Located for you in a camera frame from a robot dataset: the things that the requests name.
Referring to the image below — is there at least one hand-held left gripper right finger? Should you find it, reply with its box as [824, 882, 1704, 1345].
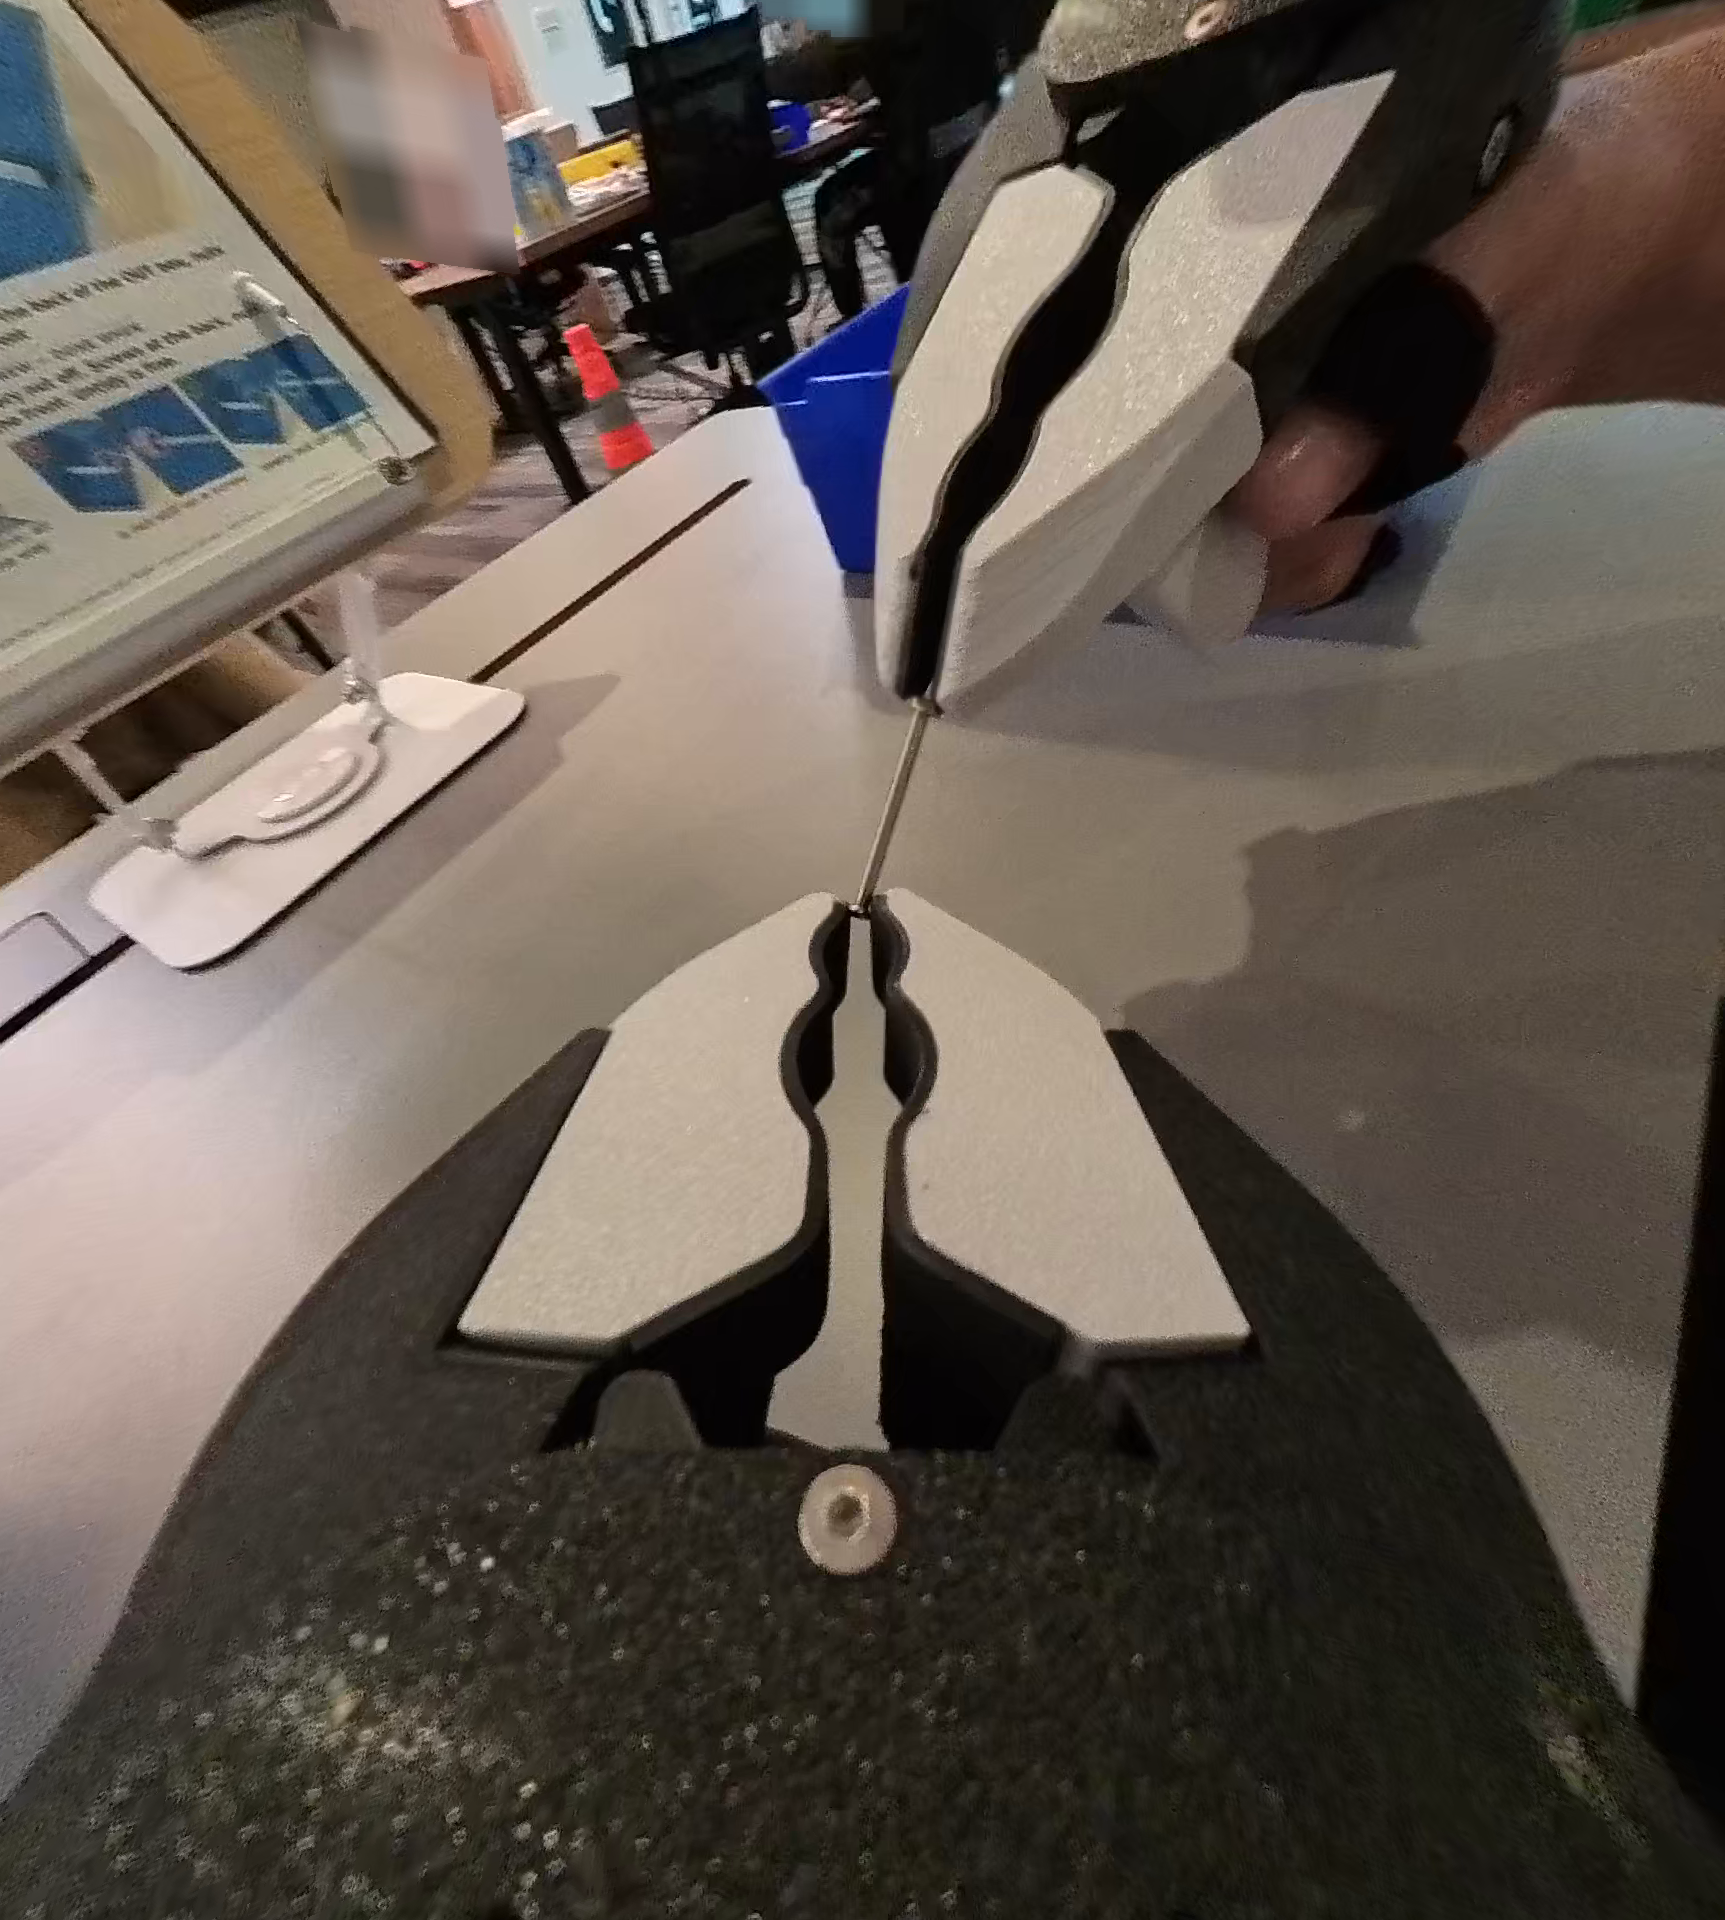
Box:
[868, 887, 1255, 1362]

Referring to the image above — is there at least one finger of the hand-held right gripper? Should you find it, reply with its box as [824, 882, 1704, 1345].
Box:
[873, 162, 1121, 703]
[934, 66, 1406, 717]

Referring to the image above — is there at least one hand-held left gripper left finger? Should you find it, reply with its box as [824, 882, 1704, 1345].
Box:
[454, 890, 853, 1356]

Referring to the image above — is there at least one long steel bolt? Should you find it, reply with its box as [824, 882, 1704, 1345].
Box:
[856, 698, 942, 915]

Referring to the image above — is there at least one person's right hand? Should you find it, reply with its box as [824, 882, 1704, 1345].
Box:
[1236, 14, 1725, 618]

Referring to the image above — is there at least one blue plastic bin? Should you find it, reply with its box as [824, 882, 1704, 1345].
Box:
[761, 285, 912, 576]

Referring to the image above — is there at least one black mesh office chair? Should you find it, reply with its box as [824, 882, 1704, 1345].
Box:
[624, 12, 815, 411]

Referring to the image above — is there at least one orange traffic cone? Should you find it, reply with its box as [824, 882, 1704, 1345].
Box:
[563, 320, 656, 480]

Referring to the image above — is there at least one cluttered wooden table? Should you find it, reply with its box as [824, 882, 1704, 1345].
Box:
[389, 96, 887, 505]

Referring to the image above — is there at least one white tablet stand with instructions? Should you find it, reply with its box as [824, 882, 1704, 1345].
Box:
[0, 0, 528, 973]

